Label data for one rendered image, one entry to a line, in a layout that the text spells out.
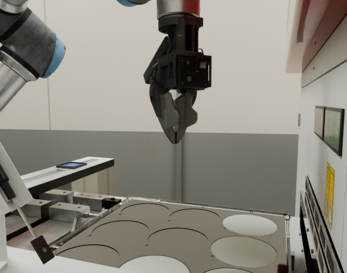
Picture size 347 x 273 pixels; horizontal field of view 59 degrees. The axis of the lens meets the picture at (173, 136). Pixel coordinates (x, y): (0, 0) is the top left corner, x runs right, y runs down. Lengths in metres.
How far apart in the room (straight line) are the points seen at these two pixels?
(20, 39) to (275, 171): 1.93
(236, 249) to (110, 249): 0.20
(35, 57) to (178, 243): 0.59
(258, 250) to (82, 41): 2.30
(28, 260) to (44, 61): 0.61
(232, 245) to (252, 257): 0.04
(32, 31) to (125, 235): 0.56
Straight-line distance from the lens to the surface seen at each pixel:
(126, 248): 0.52
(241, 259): 0.50
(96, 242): 0.55
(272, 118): 2.33
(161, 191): 2.45
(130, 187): 2.51
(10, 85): 0.89
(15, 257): 0.39
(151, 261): 0.48
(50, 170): 0.83
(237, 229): 0.60
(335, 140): 0.38
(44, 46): 0.89
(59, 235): 0.65
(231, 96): 2.31
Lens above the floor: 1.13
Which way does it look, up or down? 6 degrees down
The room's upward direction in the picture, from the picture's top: straight up
